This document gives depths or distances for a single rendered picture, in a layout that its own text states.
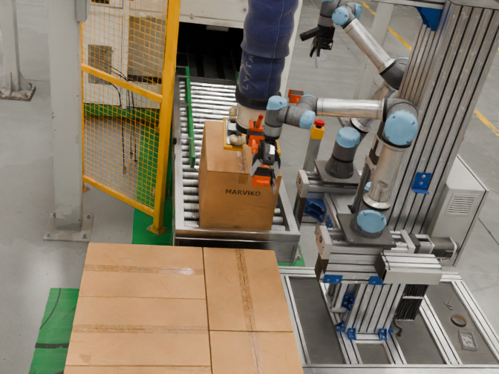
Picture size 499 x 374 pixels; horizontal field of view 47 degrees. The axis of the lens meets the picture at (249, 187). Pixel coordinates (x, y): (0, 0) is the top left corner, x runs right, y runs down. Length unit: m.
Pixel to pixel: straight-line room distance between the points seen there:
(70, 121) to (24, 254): 0.92
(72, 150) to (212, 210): 1.04
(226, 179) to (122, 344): 1.01
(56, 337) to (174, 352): 0.99
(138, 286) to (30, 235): 1.38
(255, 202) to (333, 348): 0.89
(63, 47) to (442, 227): 2.24
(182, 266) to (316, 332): 0.84
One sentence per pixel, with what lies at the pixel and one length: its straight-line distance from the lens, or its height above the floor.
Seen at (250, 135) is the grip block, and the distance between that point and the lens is 2.66.
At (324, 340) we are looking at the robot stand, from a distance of 3.22.
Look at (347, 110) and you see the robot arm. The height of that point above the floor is 1.58.
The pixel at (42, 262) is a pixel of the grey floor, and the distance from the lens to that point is 3.83.
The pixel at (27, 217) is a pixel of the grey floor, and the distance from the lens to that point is 4.22.
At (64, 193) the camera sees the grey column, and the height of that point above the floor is 0.32.
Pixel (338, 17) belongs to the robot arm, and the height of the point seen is 1.82.
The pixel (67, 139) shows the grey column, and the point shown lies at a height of 0.72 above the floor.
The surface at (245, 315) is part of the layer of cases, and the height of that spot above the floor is 0.54.
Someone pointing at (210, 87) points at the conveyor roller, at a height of 0.53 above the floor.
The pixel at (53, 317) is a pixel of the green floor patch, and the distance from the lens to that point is 3.47.
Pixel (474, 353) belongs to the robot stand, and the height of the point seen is 0.21.
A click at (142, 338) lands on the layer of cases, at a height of 0.54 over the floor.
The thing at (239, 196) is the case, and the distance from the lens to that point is 3.07.
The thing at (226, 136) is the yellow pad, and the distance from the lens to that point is 2.91.
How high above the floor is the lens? 2.47
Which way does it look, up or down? 32 degrees down
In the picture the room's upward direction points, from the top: 10 degrees clockwise
